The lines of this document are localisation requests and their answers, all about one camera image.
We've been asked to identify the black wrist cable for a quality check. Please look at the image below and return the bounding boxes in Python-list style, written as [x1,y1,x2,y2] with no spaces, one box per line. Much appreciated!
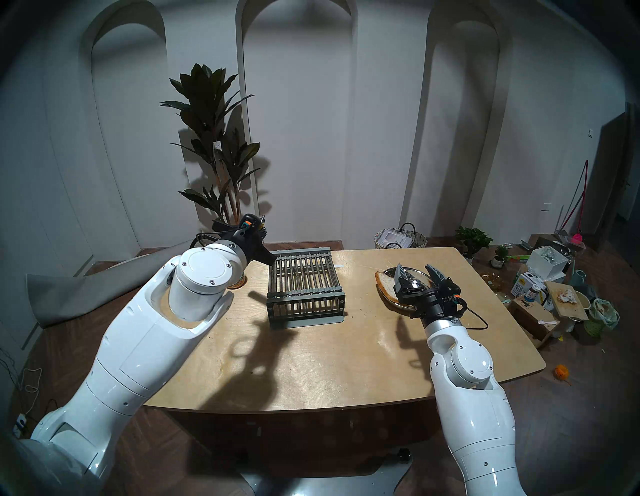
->
[457,305,489,331]
[189,230,237,249]

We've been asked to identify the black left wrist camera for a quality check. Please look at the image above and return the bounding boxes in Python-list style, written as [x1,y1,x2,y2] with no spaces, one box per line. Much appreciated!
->
[239,213,267,236]

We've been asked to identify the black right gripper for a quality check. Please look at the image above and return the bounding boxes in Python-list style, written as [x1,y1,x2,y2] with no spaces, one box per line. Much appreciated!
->
[393,264,464,326]

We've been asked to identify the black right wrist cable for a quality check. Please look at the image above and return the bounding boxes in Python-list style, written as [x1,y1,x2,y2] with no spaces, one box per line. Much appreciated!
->
[457,305,489,331]

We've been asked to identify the brown cardboard box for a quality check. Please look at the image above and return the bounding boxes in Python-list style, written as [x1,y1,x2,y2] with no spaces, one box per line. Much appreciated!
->
[507,296,561,349]

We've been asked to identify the red handled pink broom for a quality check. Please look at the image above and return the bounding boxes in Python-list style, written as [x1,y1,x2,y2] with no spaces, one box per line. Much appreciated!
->
[555,160,590,246]

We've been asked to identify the bushy small potted plant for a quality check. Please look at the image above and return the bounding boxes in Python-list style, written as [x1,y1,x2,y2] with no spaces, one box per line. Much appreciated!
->
[455,226,493,263]

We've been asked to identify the open white box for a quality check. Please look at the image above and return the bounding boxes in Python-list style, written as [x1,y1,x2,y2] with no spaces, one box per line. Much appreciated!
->
[526,246,571,282]

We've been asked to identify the wicker basket with handles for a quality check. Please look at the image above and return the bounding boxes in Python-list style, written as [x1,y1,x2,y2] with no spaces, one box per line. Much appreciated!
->
[374,222,428,250]

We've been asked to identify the white bread slice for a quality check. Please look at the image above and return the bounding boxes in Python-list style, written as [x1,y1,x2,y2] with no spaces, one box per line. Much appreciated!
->
[375,270,401,305]

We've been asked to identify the tall potted leafy plant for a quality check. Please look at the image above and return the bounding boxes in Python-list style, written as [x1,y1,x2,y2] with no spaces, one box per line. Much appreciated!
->
[160,63,271,227]

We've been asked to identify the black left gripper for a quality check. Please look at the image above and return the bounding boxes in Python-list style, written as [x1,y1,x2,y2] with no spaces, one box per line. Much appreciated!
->
[227,227,279,267]

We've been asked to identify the wooden board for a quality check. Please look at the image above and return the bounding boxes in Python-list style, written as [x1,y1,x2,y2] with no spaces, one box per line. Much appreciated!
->
[545,281,590,322]

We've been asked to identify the dark door panel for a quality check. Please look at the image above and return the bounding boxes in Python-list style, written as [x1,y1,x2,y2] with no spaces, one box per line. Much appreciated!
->
[582,102,640,241]

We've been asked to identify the grey metal dish rack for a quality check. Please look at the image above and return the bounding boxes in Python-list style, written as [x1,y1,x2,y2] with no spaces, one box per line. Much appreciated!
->
[266,247,347,330]

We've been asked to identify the white floor cable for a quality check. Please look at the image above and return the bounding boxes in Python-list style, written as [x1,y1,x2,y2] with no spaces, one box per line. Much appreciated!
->
[0,347,43,421]

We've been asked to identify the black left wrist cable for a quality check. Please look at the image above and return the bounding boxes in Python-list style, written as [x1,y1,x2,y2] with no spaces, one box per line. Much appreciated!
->
[189,230,237,249]

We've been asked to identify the stainless steel bowl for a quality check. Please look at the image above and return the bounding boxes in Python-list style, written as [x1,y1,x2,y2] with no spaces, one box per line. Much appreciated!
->
[382,266,436,312]

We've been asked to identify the rolled grey mat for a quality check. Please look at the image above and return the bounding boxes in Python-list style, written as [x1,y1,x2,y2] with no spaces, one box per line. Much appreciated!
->
[26,239,195,328]

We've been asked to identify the printed white carton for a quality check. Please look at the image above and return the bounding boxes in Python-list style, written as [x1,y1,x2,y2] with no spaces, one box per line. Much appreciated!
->
[510,272,548,303]

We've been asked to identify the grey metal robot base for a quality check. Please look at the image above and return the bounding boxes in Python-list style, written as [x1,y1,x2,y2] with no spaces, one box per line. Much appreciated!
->
[237,448,415,496]

